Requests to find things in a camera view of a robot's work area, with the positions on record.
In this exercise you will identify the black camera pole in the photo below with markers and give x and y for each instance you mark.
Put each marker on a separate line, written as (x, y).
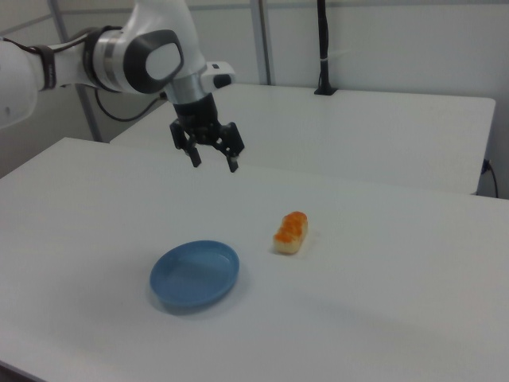
(325, 47)

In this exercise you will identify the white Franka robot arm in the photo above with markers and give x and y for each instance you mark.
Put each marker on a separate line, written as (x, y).
(119, 51)

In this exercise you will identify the blue oval plate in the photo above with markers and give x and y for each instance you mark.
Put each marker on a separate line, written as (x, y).
(195, 277)

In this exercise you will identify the white rear table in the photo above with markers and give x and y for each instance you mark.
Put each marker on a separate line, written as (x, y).
(358, 131)

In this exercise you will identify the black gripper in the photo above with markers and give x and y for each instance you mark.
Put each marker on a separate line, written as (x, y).
(197, 114)

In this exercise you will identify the orange-topped bread piece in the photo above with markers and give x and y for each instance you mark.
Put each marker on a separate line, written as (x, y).
(291, 234)

